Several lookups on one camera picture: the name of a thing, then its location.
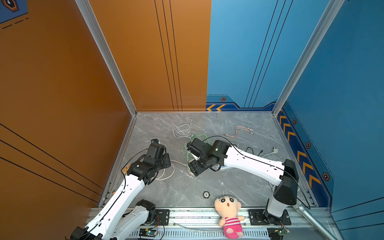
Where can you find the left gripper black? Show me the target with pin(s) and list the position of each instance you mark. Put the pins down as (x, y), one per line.
(166, 157)

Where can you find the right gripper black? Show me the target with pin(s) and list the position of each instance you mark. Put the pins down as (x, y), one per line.
(194, 168)

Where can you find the white blue power strip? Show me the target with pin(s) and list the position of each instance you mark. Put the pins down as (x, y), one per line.
(225, 168)

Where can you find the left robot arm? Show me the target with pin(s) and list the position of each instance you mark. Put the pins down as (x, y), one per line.
(110, 224)

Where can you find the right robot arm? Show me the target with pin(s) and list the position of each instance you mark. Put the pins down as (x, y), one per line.
(282, 175)

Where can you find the black poker chip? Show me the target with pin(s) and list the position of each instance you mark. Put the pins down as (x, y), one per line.
(206, 194)

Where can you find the plush doll pink dress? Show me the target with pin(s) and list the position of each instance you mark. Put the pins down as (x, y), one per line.
(228, 207)

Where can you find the left green circuit board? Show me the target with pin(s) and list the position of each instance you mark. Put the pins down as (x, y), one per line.
(147, 234)

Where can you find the green circuit board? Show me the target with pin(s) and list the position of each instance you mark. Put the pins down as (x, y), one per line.
(277, 234)
(147, 234)

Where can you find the right green circuit board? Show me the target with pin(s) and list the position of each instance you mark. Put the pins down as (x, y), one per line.
(277, 234)

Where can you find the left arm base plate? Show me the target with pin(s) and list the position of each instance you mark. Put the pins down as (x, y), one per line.
(162, 217)

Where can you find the aluminium front rail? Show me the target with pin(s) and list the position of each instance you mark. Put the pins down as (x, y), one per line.
(202, 223)

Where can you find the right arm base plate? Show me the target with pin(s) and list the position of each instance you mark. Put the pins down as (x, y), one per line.
(259, 217)

